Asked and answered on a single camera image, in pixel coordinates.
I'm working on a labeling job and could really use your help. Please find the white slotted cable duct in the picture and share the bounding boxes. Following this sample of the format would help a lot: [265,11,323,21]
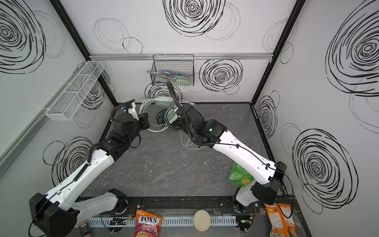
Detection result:
[88,216,237,229]

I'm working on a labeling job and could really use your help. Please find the aluminium wall rail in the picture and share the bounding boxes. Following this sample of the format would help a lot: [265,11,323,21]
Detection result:
[89,52,273,61]

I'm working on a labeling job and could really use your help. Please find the orange snack bag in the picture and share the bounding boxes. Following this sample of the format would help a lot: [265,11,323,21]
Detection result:
[264,203,298,237]

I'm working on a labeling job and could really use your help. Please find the round beige lid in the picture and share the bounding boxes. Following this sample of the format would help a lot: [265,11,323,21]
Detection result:
[193,210,211,232]

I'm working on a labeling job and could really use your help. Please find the black wire basket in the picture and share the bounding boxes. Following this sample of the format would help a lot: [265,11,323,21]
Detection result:
[148,59,195,86]

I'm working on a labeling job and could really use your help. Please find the black blue headphones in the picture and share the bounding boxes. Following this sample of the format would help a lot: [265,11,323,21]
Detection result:
[156,109,167,125]

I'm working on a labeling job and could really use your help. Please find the pink Fox's candy bag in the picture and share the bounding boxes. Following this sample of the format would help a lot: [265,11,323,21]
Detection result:
[133,210,163,237]

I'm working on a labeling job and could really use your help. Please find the green snack bag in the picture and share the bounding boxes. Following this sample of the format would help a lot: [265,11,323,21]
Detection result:
[229,162,255,187]

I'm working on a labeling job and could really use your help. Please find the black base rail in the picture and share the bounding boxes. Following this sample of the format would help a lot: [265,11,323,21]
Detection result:
[97,195,297,211]

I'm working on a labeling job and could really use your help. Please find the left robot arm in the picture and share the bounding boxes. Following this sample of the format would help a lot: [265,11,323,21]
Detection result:
[29,99,150,237]

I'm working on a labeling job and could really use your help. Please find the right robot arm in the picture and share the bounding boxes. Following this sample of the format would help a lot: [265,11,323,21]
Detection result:
[166,81,288,205]

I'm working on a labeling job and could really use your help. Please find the green item in basket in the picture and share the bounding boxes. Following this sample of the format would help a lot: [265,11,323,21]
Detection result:
[175,75,194,87]

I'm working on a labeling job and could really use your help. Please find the mint green headphones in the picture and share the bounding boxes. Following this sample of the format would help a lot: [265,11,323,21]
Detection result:
[139,96,180,133]

